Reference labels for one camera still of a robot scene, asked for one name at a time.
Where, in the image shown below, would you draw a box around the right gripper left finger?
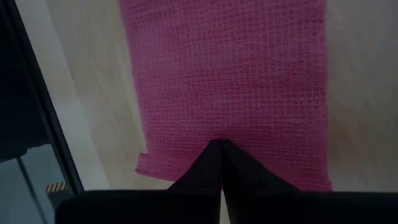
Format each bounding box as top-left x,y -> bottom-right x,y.
55,139 -> 222,224

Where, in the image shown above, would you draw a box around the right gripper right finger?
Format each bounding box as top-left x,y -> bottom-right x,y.
222,139 -> 398,224

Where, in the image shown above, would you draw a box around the yellow black hazard tape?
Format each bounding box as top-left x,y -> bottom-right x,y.
45,181 -> 68,194

